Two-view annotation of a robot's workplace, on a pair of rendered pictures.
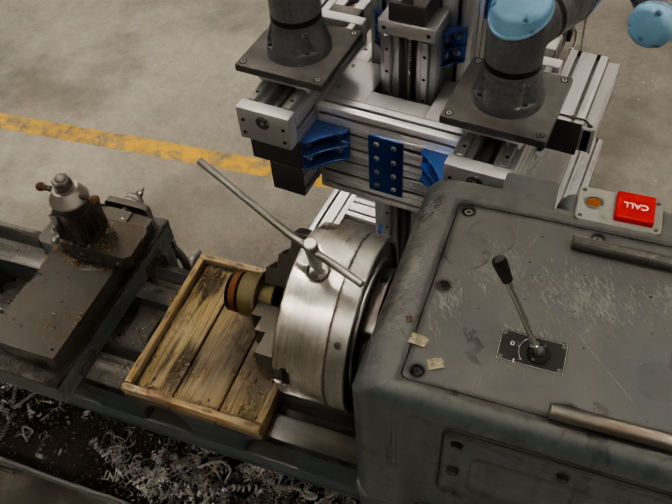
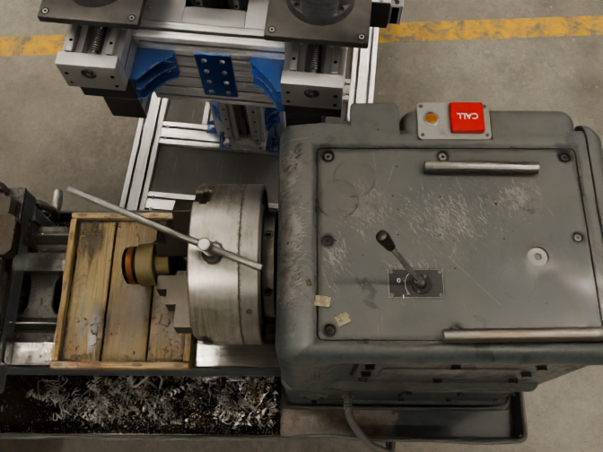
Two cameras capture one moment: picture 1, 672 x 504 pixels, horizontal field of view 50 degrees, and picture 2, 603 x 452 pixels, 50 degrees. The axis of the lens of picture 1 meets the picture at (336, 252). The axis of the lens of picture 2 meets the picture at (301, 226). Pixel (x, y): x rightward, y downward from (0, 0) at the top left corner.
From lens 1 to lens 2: 0.37 m
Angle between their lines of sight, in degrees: 22
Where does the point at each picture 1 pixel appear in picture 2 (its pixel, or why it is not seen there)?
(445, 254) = (320, 207)
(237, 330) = not seen: hidden behind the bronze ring
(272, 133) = (101, 80)
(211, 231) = (42, 126)
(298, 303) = (204, 286)
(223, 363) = (134, 314)
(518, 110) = (336, 15)
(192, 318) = (88, 279)
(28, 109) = not seen: outside the picture
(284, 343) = (201, 320)
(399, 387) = (319, 349)
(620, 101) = not seen: outside the picture
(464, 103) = (283, 14)
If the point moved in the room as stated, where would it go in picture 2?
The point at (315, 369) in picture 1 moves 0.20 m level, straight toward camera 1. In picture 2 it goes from (233, 331) to (284, 433)
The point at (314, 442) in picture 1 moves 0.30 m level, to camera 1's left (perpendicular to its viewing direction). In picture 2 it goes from (237, 359) to (106, 414)
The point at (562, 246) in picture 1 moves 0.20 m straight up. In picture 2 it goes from (415, 172) to (436, 114)
